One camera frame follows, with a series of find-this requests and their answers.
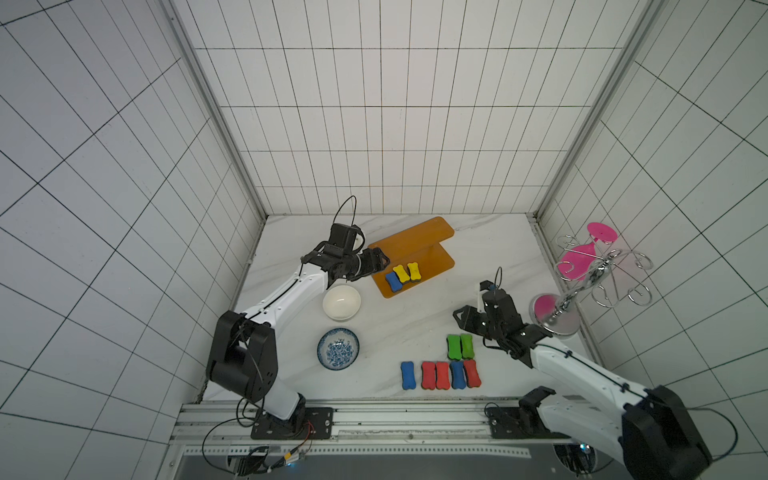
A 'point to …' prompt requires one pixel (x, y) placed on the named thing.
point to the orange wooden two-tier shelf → (419, 243)
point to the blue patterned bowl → (338, 349)
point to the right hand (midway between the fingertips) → (445, 313)
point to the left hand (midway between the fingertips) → (377, 269)
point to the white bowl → (342, 302)
